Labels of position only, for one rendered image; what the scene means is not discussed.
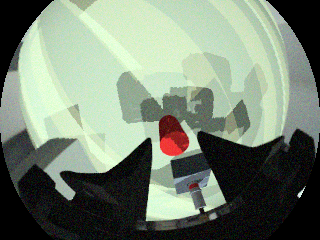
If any dark red marker cap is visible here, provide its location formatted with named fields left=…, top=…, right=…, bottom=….
left=159, top=115, right=189, bottom=156

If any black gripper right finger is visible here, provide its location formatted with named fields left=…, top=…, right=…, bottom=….
left=197, top=131, right=285, bottom=204

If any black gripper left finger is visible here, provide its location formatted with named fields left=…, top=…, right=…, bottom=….
left=59, top=137, right=152, bottom=223

